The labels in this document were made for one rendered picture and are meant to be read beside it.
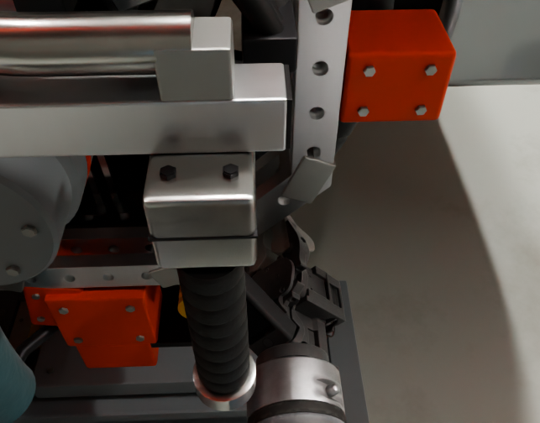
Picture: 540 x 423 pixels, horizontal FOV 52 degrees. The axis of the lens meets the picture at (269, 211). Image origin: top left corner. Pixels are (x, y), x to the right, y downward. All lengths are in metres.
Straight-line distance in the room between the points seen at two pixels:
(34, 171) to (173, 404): 0.76
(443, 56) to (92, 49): 0.31
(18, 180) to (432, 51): 0.32
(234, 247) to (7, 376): 0.46
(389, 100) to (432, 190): 1.17
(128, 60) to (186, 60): 0.02
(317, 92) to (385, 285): 0.97
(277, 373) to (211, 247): 0.26
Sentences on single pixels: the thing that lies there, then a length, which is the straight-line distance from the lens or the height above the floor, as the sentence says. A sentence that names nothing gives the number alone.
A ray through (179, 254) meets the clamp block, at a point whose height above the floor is 0.91.
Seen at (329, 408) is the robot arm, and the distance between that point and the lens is 0.51.
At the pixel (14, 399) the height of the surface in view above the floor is 0.52.
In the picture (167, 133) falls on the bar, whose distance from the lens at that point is 0.25.
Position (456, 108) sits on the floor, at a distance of 1.98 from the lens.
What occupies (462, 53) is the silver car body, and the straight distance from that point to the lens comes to 0.67.
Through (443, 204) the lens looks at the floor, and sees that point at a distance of 1.62.
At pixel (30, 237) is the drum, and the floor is 0.85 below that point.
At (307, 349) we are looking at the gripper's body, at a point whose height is 0.66.
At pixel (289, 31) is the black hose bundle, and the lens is 0.29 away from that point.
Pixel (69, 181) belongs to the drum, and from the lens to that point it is 0.42.
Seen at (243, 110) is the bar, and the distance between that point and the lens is 0.24.
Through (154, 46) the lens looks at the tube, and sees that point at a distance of 0.23.
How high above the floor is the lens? 1.12
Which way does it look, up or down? 47 degrees down
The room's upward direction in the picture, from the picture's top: straight up
